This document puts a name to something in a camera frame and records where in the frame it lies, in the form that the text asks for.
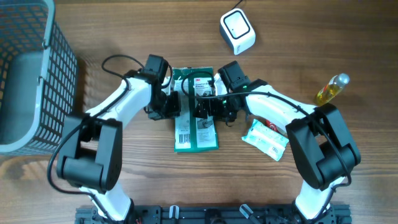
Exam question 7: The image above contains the green plastic packet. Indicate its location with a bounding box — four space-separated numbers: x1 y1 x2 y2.
172 67 218 153

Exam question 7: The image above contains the pale teal sachet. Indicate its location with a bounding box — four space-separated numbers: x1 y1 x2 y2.
241 119 289 161

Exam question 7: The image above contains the yellow dish soap bottle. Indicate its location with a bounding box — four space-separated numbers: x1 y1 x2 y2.
314 73 350 106

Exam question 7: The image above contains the red sachet stick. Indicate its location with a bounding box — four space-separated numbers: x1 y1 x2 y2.
266 120 287 136

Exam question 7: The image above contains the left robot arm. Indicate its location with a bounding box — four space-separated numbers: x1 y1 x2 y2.
47 54 180 223

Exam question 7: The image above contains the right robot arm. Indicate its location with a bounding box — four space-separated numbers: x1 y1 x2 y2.
191 61 361 223

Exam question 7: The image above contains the white barcode scanner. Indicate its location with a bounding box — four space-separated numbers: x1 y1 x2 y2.
220 8 256 55

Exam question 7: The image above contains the grey plastic shopping basket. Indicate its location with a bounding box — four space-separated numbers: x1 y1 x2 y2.
1 0 78 156

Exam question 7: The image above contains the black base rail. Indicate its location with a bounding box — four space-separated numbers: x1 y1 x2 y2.
75 204 353 224

